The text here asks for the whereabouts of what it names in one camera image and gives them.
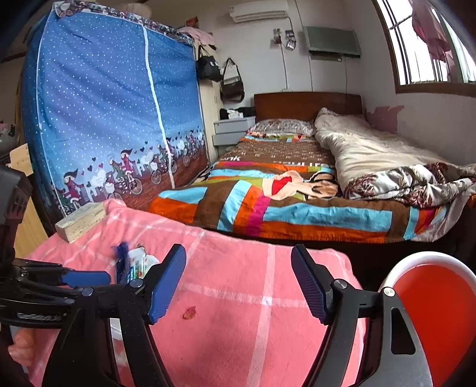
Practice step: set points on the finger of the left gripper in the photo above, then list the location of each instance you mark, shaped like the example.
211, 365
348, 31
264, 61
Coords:
74, 278

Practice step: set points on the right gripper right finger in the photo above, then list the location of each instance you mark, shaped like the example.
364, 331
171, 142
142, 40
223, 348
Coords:
392, 353

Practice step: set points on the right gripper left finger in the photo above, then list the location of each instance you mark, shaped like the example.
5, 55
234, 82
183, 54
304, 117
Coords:
83, 353

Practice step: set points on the green white wrapper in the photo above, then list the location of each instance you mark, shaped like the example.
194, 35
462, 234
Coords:
139, 263

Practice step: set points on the dark blue snack bag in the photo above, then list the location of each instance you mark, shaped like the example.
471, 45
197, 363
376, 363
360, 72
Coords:
122, 263

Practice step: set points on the person's left hand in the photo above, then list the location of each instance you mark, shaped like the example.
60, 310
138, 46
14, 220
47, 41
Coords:
23, 349

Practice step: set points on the thick old book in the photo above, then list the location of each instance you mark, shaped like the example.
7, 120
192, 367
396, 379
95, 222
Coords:
75, 225

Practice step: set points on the red plastic bucket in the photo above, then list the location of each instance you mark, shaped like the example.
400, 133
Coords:
438, 292

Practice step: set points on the pink plaid cloth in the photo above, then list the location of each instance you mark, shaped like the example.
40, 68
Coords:
238, 317

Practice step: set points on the blue fabric wardrobe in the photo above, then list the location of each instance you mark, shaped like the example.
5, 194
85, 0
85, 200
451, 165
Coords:
110, 108

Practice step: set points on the colourful patchwork bedspread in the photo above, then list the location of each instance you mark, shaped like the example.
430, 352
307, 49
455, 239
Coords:
286, 188

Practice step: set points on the white floral quilt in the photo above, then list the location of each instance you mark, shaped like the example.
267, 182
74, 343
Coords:
375, 165

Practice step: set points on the white nightstand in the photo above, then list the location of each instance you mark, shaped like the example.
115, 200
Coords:
227, 133

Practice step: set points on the floral pillow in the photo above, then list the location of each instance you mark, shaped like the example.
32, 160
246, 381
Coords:
282, 126

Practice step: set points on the black handbag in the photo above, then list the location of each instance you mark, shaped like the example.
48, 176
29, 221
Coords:
207, 67

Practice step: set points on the brown wooden headboard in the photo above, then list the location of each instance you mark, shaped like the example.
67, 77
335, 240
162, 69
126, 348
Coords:
304, 105

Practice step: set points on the window with bars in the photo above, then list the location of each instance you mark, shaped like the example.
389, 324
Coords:
427, 53

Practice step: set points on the white air conditioner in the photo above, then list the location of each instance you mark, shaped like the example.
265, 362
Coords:
259, 10

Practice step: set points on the pink hanging clothes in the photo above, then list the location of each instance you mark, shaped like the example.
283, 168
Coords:
429, 29

